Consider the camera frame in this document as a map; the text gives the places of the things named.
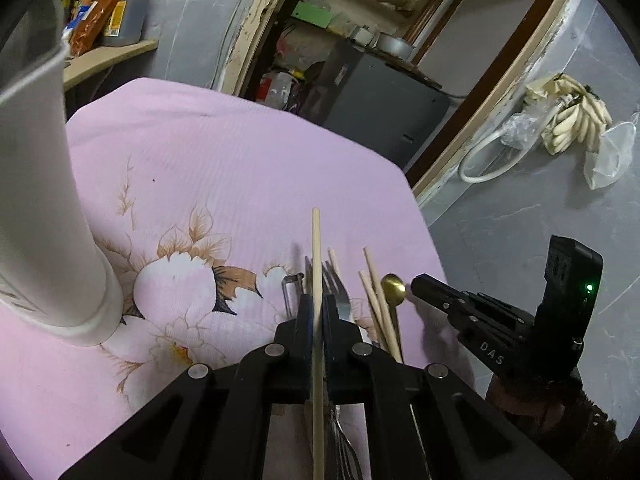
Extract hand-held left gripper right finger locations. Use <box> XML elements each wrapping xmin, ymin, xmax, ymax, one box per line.
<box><xmin>322</xmin><ymin>294</ymin><xmax>573</xmax><ymax>480</ymax></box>

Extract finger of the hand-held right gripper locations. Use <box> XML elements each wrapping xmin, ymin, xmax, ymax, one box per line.
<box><xmin>410</xmin><ymin>273</ymin><xmax>467</xmax><ymax>317</ymax></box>

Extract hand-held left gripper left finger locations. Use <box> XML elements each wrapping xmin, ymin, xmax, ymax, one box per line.
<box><xmin>57</xmin><ymin>292</ymin><xmax>321</xmax><ymax>480</ymax></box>

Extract steel fork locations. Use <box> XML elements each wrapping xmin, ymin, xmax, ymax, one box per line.
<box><xmin>327</xmin><ymin>259</ymin><xmax>363</xmax><ymax>338</ymax></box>
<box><xmin>304</xmin><ymin>256</ymin><xmax>331</xmax><ymax>296</ymax></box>

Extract steel peeler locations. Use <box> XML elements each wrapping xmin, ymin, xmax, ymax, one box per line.
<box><xmin>283</xmin><ymin>272</ymin><xmax>306</xmax><ymax>322</ymax></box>

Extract gold spoon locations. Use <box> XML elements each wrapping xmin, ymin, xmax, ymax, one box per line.
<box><xmin>380</xmin><ymin>273</ymin><xmax>408</xmax><ymax>356</ymax></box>

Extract white plastic utensil holder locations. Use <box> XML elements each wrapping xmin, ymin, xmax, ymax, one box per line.
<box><xmin>0</xmin><ymin>2</ymin><xmax>124</xmax><ymax>349</ymax></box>

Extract pink floral cloth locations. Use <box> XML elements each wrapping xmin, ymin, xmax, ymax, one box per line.
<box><xmin>0</xmin><ymin>77</ymin><xmax>476</xmax><ymax>480</ymax></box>

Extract clear plastic bag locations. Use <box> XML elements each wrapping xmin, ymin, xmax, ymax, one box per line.
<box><xmin>502</xmin><ymin>110</ymin><xmax>543</xmax><ymax>150</ymax></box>

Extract grey washing machine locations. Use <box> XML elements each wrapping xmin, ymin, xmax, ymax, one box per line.
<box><xmin>300</xmin><ymin>40</ymin><xmax>453</xmax><ymax>171</ymax></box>

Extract white mesh bag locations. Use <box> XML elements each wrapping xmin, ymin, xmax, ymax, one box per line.
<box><xmin>584</xmin><ymin>112</ymin><xmax>640</xmax><ymax>191</ymax></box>

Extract cream rubber gloves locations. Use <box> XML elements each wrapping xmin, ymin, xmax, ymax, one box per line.
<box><xmin>525</xmin><ymin>74</ymin><xmax>613</xmax><ymax>156</ymax></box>

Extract white plastic jug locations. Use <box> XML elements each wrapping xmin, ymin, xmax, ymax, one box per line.
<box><xmin>257</xmin><ymin>70</ymin><xmax>296</xmax><ymax>108</ymax></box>

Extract metal pot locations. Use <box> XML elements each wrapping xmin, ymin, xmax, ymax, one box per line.
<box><xmin>375</xmin><ymin>31</ymin><xmax>417</xmax><ymax>61</ymax></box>

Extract green box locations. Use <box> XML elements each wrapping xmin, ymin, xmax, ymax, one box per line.
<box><xmin>292</xmin><ymin>1</ymin><xmax>341</xmax><ymax>31</ymax></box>

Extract beige kitchen countertop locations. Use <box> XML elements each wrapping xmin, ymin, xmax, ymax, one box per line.
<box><xmin>62</xmin><ymin>39</ymin><xmax>159</xmax><ymax>92</ymax></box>

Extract large brown liquid jug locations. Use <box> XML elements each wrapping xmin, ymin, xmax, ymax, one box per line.
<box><xmin>102</xmin><ymin>0</ymin><xmax>152</xmax><ymax>48</ymax></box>

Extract orange snack packet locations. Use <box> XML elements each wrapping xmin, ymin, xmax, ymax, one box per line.
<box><xmin>69</xmin><ymin>0</ymin><xmax>130</xmax><ymax>57</ymax></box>

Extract blue and white packet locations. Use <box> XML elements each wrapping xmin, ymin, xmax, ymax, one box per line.
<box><xmin>62</xmin><ymin>2</ymin><xmax>98</xmax><ymax>41</ymax></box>

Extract white hose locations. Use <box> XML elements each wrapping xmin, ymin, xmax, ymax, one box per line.
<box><xmin>459</xmin><ymin>97</ymin><xmax>561</xmax><ymax>184</ymax></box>

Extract wooden door frame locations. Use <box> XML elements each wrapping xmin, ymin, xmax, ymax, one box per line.
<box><xmin>220</xmin><ymin>0</ymin><xmax>576</xmax><ymax>206</ymax></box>

